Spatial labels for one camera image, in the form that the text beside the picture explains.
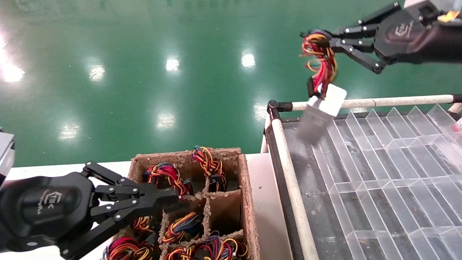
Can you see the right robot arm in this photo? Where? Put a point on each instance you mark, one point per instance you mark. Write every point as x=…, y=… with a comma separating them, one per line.
x=453, y=43

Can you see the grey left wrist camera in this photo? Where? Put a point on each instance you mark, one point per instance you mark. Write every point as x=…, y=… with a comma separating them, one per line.
x=5, y=151

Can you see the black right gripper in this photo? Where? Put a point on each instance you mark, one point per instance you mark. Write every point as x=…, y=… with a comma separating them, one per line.
x=408, y=36

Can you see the cream rack leg pipe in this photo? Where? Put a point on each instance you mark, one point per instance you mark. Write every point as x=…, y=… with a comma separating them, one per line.
x=266, y=141

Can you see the brown cardboard divider box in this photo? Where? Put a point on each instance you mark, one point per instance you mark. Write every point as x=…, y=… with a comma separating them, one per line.
x=249, y=202

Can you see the white sign card red base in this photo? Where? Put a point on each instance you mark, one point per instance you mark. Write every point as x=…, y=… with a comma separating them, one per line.
x=457, y=127

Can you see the clear acrylic divider tray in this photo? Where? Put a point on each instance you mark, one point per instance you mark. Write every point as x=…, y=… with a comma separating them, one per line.
x=397, y=162

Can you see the black pipe corner joint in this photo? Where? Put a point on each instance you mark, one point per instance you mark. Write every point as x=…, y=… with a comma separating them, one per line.
x=458, y=98
x=278, y=107

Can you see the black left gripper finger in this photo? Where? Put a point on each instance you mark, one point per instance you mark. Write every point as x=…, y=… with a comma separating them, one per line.
x=158, y=193

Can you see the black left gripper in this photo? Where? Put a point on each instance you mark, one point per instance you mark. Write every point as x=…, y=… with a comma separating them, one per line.
x=43, y=209

